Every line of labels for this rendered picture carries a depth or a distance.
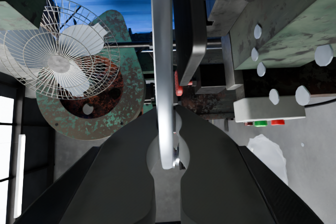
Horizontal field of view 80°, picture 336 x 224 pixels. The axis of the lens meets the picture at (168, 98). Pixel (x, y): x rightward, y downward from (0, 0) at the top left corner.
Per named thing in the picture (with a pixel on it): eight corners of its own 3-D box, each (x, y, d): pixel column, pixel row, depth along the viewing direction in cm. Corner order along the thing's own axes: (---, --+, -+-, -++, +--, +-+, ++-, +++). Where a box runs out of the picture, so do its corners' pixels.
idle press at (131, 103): (271, 133, 149) (28, 147, 141) (227, 129, 246) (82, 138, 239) (249, -54, 168) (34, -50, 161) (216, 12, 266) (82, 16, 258)
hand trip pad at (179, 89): (206, 91, 53) (177, 93, 53) (201, 95, 59) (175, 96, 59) (203, 66, 54) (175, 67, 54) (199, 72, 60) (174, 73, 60)
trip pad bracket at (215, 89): (274, 83, 50) (196, 87, 50) (256, 91, 60) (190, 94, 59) (271, 60, 51) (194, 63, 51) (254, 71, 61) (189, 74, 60)
